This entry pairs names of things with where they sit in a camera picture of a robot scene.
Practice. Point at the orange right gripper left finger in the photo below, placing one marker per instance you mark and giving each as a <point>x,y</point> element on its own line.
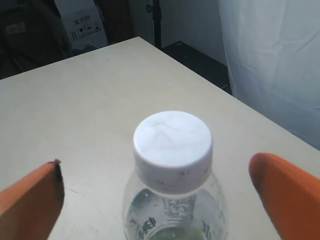
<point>30,207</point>

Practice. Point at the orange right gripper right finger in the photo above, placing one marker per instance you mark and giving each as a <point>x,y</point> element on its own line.
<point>290,196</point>

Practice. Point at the clear plastic bottle white cap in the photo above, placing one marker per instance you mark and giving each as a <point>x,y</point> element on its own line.
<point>173,193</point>

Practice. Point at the white backdrop cloth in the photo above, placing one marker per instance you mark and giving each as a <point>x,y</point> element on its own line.
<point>272,50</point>

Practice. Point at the dark chair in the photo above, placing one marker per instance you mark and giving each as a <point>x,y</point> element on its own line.
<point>26,40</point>

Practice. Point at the white cardboard box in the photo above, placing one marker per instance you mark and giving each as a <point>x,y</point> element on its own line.
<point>83,24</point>

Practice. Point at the black tripod stand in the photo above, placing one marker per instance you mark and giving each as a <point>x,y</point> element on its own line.
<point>156,12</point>

